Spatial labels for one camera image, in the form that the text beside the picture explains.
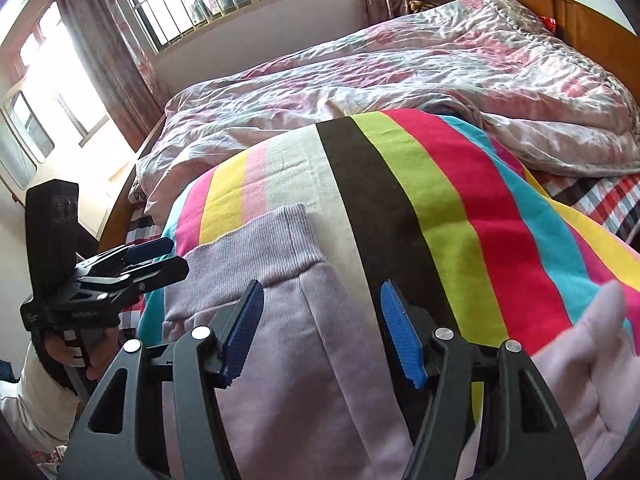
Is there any person's left hand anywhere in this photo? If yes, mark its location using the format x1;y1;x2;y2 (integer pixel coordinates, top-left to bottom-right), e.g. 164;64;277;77
42;326;122;383

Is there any pink fleece sheet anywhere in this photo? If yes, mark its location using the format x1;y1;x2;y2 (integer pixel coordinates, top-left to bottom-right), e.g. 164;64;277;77
470;280;640;480

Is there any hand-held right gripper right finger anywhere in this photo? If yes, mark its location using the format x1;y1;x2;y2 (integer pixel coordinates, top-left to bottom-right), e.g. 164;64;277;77
380;280;587;480

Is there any brown patterned curtain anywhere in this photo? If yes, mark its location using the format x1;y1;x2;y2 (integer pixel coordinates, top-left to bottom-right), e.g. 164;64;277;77
50;0;173;153

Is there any white framed side window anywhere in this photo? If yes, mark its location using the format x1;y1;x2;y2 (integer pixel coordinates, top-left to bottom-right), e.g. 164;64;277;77
0;0;113;203

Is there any wooden bed side rail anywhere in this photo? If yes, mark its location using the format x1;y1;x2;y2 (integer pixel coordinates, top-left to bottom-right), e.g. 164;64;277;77
95;112;168;256

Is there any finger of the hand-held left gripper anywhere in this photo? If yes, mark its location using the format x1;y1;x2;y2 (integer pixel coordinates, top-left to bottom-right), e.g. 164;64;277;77
75;236;175;281
75;256;190;308

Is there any plain wooden headboard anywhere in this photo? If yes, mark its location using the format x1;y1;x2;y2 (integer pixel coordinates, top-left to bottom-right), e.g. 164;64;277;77
462;0;640;86

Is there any pink floral quilt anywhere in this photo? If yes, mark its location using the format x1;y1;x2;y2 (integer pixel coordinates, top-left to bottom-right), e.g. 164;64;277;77
136;0;640;226

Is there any person's left forearm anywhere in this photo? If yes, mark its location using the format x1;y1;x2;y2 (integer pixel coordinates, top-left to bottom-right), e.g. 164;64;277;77
0;342;88;456

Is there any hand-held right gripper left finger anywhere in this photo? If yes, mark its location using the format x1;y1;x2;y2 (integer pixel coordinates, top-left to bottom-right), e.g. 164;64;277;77
57;280;265;480

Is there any striped colourful blanket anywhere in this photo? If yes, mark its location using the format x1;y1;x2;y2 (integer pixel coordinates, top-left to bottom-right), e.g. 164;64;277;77
135;109;640;480

